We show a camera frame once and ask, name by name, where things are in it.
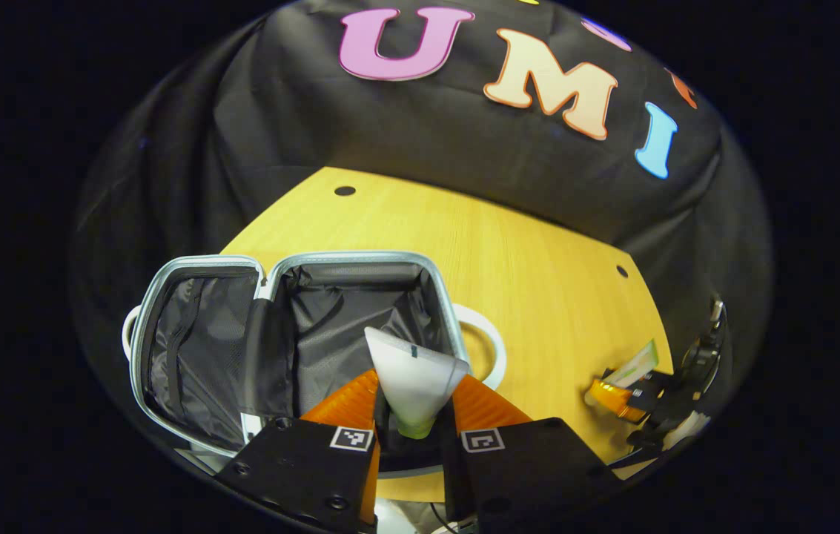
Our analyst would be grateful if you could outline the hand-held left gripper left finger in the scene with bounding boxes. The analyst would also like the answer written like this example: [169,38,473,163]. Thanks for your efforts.
[216,369,383,529]

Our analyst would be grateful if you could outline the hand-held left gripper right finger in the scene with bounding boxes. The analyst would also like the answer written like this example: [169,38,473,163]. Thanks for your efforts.
[443,373,624,524]

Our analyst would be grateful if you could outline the white and green tube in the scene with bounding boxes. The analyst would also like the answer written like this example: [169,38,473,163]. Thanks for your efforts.
[601,339,661,390]

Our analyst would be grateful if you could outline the white tube with green cap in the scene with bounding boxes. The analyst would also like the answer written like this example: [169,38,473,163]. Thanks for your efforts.
[364,326,471,440]

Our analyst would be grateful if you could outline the light blue suitcase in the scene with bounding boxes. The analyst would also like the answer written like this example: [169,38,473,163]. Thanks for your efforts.
[122,251,507,475]

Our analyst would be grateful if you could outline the black backdrop cloth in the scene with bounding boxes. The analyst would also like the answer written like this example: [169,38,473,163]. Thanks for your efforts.
[71,0,773,475]

